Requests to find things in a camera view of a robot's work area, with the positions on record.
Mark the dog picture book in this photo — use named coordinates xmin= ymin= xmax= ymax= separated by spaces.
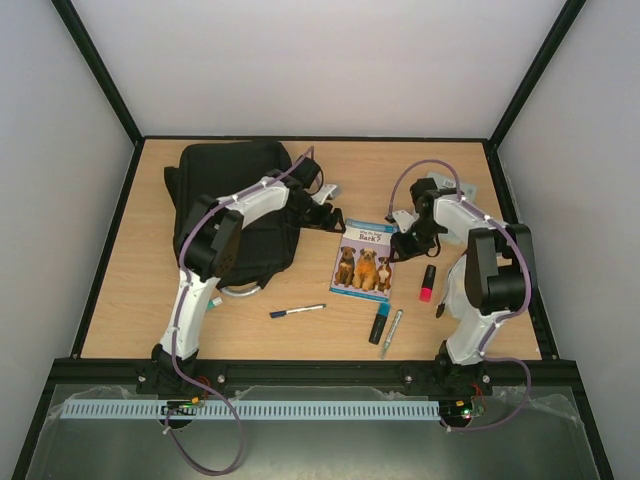
xmin=329 ymin=219 xmax=397 ymax=303

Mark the grey notebook with barcode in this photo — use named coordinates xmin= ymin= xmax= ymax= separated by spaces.
xmin=426 ymin=171 xmax=478 ymax=245

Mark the black student bag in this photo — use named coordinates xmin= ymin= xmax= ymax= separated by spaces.
xmin=163 ymin=140 xmax=302 ymax=291

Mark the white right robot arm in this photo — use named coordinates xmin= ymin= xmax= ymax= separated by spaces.
xmin=386 ymin=178 xmax=536 ymax=392

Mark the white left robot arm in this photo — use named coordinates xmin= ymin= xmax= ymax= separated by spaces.
xmin=152 ymin=155 xmax=346 ymax=371

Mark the pink highlighter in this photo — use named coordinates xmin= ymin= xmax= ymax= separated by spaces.
xmin=419 ymin=264 xmax=437 ymax=303

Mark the blue highlighter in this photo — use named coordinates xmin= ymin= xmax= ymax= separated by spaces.
xmin=368 ymin=302 xmax=391 ymax=345

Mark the silver marker pen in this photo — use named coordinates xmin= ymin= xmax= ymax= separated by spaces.
xmin=380 ymin=309 xmax=404 ymax=360

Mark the blue whiteboard pen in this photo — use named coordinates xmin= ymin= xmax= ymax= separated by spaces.
xmin=269 ymin=303 xmax=327 ymax=319

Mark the green glue stick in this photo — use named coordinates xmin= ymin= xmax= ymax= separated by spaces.
xmin=208 ymin=297 xmax=222 ymax=309

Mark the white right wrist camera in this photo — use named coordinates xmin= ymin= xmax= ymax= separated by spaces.
xmin=385 ymin=210 xmax=416 ymax=233

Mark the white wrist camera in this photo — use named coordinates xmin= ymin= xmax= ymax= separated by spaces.
xmin=312 ymin=184 xmax=341 ymax=205
xmin=385 ymin=210 xmax=416 ymax=233

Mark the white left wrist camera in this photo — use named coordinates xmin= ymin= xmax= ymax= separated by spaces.
xmin=312 ymin=184 xmax=341 ymax=205

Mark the grey drawstring pouch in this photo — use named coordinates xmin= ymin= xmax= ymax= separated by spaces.
xmin=436 ymin=253 xmax=472 ymax=321

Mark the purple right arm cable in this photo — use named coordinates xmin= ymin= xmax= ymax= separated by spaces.
xmin=385 ymin=158 xmax=536 ymax=434

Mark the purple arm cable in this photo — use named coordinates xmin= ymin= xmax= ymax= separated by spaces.
xmin=385 ymin=158 xmax=536 ymax=434
xmin=164 ymin=145 xmax=316 ymax=474

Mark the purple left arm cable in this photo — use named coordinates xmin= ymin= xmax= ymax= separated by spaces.
xmin=164 ymin=145 xmax=316 ymax=474

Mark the black right frame post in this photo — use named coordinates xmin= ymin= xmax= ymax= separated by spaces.
xmin=487 ymin=0 xmax=587 ymax=151

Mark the black frame post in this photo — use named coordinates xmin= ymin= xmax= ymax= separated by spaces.
xmin=51 ymin=0 xmax=143 ymax=145
xmin=487 ymin=0 xmax=587 ymax=151

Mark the black front mounting rail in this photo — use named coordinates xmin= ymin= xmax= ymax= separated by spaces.
xmin=49 ymin=357 xmax=581 ymax=396

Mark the light blue cable duct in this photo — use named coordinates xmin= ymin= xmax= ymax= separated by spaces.
xmin=60 ymin=399 xmax=440 ymax=421

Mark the black left frame post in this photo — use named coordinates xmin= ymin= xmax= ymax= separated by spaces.
xmin=51 ymin=0 xmax=143 ymax=145

